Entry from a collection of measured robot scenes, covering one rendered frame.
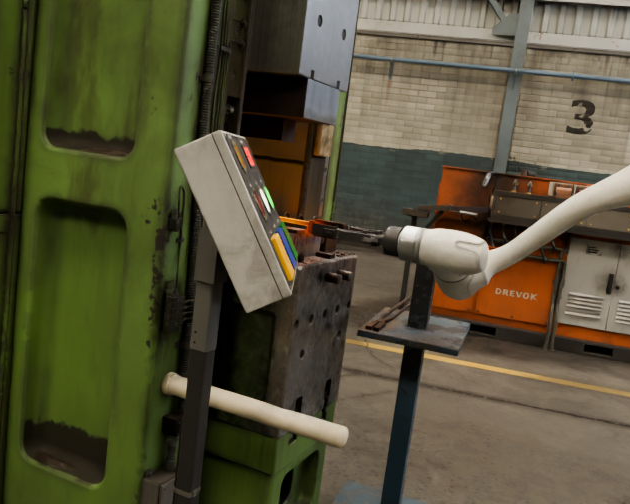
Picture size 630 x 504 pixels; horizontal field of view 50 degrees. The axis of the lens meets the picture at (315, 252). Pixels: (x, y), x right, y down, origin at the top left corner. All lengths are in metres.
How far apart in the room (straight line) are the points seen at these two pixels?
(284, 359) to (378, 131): 7.86
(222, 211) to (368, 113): 8.44
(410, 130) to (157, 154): 7.98
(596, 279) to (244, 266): 4.45
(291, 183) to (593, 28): 7.90
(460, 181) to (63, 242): 3.90
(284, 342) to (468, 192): 3.72
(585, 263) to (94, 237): 4.18
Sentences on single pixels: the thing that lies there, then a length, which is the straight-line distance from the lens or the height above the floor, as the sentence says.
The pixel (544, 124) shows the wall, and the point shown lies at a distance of 9.34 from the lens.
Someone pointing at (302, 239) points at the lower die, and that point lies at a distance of 1.74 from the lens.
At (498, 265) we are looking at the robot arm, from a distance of 1.77.
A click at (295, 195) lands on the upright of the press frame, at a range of 2.05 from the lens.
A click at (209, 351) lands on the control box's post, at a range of 1.27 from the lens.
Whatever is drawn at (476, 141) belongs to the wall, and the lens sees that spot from 9.29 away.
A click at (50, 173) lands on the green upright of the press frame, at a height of 1.06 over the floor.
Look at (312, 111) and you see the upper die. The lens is 1.70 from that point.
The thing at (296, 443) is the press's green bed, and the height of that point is 0.42.
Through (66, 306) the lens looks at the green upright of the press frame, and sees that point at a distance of 1.77.
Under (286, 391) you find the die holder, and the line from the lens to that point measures 1.71.
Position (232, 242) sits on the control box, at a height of 1.03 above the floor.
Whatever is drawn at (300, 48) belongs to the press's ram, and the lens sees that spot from 1.63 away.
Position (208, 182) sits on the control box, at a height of 1.12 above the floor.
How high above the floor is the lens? 1.18
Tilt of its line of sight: 8 degrees down
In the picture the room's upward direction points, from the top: 7 degrees clockwise
